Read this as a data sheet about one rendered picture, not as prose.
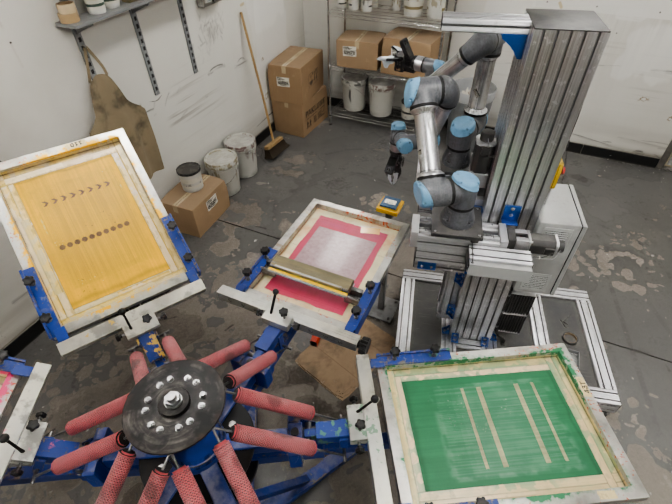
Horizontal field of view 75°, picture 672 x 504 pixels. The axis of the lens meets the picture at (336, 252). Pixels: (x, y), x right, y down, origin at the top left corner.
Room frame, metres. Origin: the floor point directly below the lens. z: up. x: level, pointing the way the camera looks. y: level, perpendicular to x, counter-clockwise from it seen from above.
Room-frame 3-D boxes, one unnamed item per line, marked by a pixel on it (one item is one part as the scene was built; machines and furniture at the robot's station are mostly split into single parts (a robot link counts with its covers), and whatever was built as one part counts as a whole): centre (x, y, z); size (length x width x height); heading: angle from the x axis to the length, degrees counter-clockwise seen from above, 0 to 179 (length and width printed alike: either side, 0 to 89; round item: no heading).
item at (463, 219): (1.51, -0.55, 1.31); 0.15 x 0.15 x 0.10
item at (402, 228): (1.58, 0.03, 0.97); 0.79 x 0.58 x 0.04; 154
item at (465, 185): (1.51, -0.54, 1.42); 0.13 x 0.12 x 0.14; 98
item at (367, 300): (1.24, -0.12, 0.97); 0.30 x 0.05 x 0.07; 154
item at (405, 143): (1.96, -0.37, 1.40); 0.11 x 0.11 x 0.08; 8
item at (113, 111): (2.92, 1.55, 1.06); 0.53 x 0.07 x 1.05; 154
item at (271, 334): (1.07, 0.27, 1.02); 0.17 x 0.06 x 0.05; 154
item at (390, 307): (2.04, -0.32, 0.48); 0.22 x 0.22 x 0.96; 64
